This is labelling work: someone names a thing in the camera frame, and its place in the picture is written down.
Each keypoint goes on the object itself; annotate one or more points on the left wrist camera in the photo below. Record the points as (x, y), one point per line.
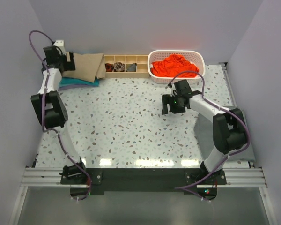
(60, 45)

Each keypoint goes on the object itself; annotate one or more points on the patterned rolled socks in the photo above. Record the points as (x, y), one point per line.
(119, 67)

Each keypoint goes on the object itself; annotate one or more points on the red black rolled socks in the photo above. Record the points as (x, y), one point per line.
(109, 67)

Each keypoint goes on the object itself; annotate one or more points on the white plastic laundry basket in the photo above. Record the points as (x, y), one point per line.
(159, 55)

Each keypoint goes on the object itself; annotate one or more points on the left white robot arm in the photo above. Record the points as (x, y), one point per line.
(49, 108)

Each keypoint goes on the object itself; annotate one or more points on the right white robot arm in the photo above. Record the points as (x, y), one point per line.
(208, 108)

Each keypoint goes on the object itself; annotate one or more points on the folded grey t shirt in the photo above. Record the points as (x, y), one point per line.
(203, 136)

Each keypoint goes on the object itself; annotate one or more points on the aluminium rail frame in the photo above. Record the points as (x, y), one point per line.
(119, 124)

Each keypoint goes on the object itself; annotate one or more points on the grey folded cloth piece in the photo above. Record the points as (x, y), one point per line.
(131, 67)

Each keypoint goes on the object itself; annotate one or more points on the beige t shirt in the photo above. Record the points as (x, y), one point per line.
(88, 67)

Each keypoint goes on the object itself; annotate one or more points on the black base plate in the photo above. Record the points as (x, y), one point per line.
(97, 181)

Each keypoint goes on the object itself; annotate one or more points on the wooden compartment organizer tray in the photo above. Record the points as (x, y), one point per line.
(140, 60)

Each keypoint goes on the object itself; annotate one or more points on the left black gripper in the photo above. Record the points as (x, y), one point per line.
(70, 65)

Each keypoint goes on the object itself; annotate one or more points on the folded teal t shirt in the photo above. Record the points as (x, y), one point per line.
(69, 82)

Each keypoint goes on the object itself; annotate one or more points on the orange t shirt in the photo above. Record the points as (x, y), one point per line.
(171, 66)

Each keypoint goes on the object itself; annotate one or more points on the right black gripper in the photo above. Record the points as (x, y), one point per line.
(166, 99)

